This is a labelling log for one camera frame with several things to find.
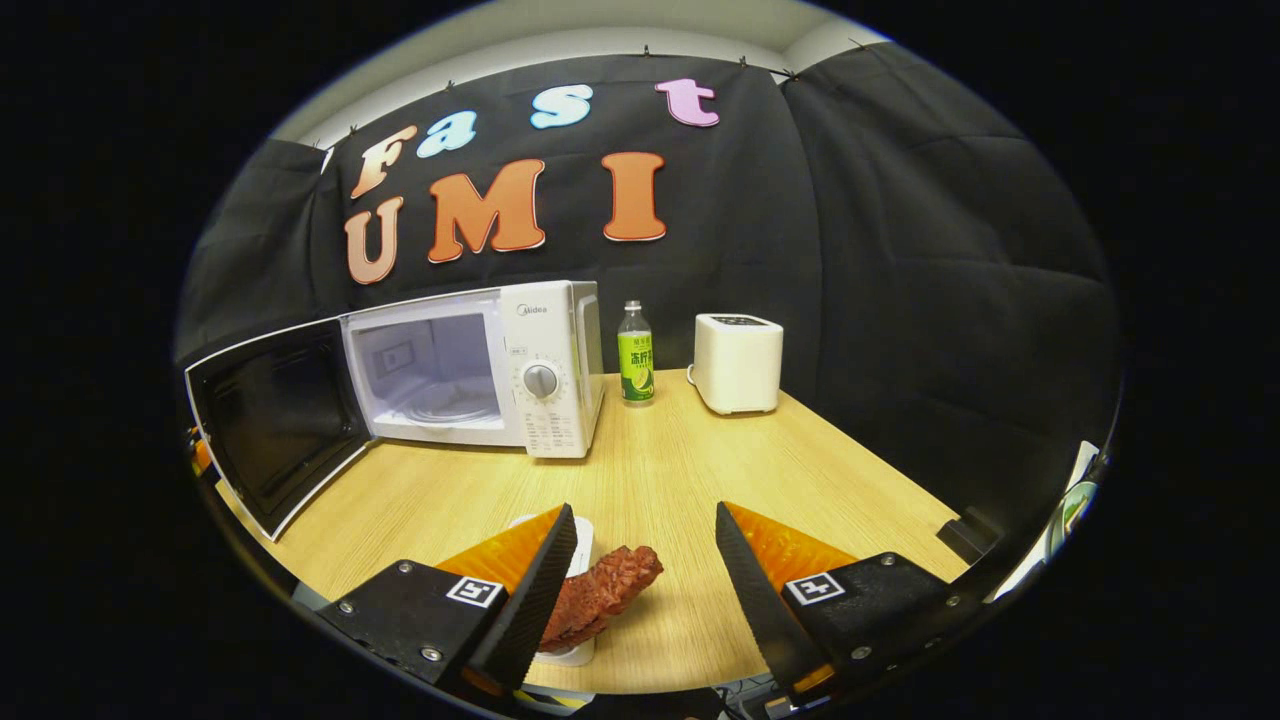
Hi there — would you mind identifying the white toaster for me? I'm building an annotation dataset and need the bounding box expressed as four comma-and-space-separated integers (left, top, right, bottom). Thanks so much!
686, 313, 785, 417

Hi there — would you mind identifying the red-brown meat piece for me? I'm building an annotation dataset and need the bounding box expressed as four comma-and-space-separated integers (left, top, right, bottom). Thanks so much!
535, 545, 664, 654

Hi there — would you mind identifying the white ridged dish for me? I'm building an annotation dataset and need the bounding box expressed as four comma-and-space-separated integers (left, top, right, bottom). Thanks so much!
508, 514, 599, 669

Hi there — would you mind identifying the black box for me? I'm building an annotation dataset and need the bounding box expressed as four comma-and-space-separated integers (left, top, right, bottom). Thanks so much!
937, 507, 1003, 567

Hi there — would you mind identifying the black backdrop cloth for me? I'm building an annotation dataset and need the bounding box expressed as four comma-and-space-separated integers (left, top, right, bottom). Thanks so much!
175, 45, 1121, 541

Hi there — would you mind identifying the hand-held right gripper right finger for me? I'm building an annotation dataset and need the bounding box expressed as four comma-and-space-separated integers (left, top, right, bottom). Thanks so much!
713, 500, 979, 706

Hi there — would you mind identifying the white microwave oven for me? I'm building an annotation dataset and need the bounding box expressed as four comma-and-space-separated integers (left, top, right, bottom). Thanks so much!
185, 280, 606, 543

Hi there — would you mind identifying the white and green object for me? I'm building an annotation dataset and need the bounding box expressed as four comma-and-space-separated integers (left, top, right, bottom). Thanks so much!
1040, 440, 1103, 573

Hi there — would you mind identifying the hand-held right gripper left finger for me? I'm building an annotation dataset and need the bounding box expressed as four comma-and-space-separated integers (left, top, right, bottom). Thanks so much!
312, 502, 581, 703

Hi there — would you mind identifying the green label drink bottle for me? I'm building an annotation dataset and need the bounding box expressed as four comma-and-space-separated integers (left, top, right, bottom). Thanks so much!
617, 300, 657, 407

